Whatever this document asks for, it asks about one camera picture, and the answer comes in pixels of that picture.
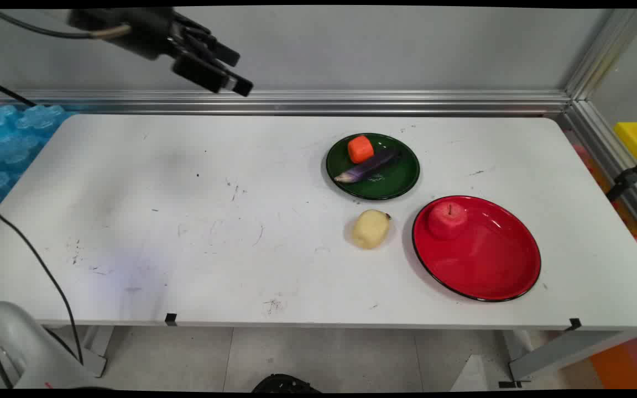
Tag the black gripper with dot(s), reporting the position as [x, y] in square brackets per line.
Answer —
[144, 30]

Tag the orange carrot chunk toy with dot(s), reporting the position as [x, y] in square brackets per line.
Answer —
[360, 149]

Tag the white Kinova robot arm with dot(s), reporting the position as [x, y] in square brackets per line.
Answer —
[25, 348]

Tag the purple eggplant toy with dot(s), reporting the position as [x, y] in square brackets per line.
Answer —
[365, 167]

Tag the dark green round plate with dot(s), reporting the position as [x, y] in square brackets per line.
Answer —
[390, 182]

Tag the blue foam mat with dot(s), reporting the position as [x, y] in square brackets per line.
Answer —
[9, 143]

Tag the yellow potato toy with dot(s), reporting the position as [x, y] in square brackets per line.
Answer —
[370, 229]

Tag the black tape marker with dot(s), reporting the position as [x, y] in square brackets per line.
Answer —
[575, 324]
[171, 319]

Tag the red apple toy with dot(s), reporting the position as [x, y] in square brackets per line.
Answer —
[447, 220]

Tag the white table leg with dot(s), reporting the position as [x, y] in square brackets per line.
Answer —
[562, 354]
[97, 351]

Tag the black round floor object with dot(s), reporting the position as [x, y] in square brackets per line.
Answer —
[285, 384]

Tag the red round plate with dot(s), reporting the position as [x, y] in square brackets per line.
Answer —
[490, 254]

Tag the black stand clamp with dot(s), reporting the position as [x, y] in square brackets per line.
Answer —
[631, 177]

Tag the orange box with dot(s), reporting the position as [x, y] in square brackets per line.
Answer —
[625, 359]

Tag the horizontal aluminium frame rail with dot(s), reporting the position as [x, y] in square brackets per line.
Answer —
[351, 102]

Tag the aluminium frame corner post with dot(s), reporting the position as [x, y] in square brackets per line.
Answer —
[606, 83]

